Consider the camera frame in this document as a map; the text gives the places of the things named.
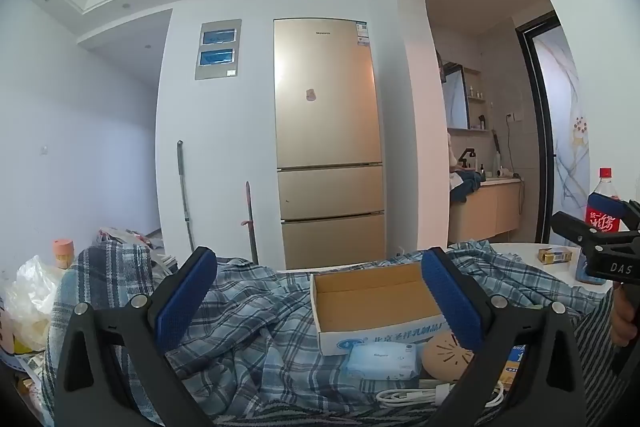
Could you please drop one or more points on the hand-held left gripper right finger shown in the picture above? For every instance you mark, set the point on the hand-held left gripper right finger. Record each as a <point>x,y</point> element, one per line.
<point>450,302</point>

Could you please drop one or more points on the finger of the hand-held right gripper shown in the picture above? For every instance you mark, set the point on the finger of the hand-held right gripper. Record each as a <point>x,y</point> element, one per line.
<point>575,229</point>
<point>607,203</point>

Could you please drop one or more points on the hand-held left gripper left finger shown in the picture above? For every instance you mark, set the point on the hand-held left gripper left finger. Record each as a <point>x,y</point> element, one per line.
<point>182,302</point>

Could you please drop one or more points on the beige round slotted disc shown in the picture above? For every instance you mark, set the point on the beige round slotted disc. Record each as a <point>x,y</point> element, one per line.
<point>442,359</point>

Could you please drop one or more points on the cardboard box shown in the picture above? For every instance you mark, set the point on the cardboard box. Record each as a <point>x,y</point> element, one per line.
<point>372,294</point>

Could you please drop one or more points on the light blue tissue pack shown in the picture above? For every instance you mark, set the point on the light blue tissue pack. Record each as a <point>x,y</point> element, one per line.
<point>382,362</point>

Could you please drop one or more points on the yellow and blue packet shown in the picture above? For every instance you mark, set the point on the yellow and blue packet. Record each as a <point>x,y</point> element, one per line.
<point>514,367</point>

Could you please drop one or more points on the person's right hand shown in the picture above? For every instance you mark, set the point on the person's right hand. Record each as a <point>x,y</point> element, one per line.
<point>626,322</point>

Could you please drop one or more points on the cola bottle with red cap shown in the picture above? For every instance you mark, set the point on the cola bottle with red cap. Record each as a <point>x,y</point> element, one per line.
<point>602,219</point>

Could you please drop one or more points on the blue container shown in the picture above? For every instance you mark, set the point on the blue container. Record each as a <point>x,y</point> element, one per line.
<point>586,271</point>

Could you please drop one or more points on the small yellow box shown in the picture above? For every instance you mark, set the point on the small yellow box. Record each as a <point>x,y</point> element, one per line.
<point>555,255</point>

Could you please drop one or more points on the white round table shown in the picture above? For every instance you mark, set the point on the white round table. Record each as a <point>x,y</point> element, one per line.
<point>520,257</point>

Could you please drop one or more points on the blue plaid blanket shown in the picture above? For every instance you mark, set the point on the blue plaid blanket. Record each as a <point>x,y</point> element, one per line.
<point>260,322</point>

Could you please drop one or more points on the patterned glass door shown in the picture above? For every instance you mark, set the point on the patterned glass door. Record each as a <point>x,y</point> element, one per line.
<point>562,132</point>

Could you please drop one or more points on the grey striped cloth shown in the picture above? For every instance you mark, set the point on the grey striped cloth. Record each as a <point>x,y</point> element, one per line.
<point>595,347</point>

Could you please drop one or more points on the wooden vanity cabinet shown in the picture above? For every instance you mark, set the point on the wooden vanity cabinet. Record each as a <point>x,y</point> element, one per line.
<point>492,209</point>

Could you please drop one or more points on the pile of colourful bags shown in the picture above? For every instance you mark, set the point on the pile of colourful bags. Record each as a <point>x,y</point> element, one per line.
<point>117,237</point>

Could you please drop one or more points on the dark broom stick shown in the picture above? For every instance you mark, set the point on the dark broom stick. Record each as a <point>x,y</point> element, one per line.
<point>250,227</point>

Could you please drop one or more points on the blue cloth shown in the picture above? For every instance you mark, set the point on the blue cloth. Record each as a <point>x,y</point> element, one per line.
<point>467,182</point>

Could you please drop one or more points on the orange capped bottle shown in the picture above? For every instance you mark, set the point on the orange capped bottle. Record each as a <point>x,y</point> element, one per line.
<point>63,252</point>

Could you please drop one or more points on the black faucet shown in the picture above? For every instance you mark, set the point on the black faucet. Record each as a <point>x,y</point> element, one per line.
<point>466,157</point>

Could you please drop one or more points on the white plastic bag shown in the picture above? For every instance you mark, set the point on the white plastic bag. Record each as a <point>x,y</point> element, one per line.
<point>32,292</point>

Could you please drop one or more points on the bathroom mirror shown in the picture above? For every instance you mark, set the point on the bathroom mirror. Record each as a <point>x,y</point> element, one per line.
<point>456,99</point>

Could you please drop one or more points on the gold refrigerator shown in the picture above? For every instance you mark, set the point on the gold refrigerator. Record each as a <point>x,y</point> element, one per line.
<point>327,132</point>

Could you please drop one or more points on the pink fridge magnet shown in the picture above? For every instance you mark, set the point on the pink fridge magnet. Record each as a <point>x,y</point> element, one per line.
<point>311,95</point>

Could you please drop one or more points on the white wall socket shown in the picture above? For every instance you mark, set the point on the white wall socket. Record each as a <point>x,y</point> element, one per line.
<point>511,116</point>

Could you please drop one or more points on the bathroom wall shelf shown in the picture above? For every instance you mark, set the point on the bathroom wall shelf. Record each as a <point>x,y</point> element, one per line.
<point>477,84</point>

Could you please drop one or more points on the grey wall electrical panel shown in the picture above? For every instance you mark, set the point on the grey wall electrical panel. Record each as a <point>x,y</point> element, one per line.
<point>217,49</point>

